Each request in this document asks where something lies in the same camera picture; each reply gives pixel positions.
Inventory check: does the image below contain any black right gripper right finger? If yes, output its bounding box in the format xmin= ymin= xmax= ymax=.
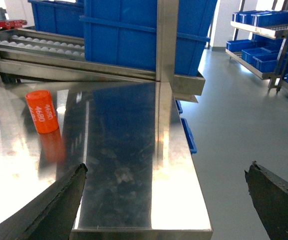
xmin=245 ymin=161 xmax=288 ymax=240

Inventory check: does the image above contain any large blue plastic crate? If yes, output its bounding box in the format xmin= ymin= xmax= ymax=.
xmin=80 ymin=0 xmax=217 ymax=77

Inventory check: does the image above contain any orange cylindrical capacitor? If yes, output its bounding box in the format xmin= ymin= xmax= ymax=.
xmin=25 ymin=90 xmax=59 ymax=134

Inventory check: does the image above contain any steel shelving with blue bins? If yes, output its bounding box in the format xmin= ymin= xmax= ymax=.
xmin=226 ymin=0 xmax=288 ymax=92

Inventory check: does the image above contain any stainless steel roller rack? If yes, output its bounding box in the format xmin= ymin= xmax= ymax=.
xmin=0 ymin=0 xmax=206 ymax=102

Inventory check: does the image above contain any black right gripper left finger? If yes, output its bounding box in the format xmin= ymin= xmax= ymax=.
xmin=0 ymin=163 xmax=88 ymax=240

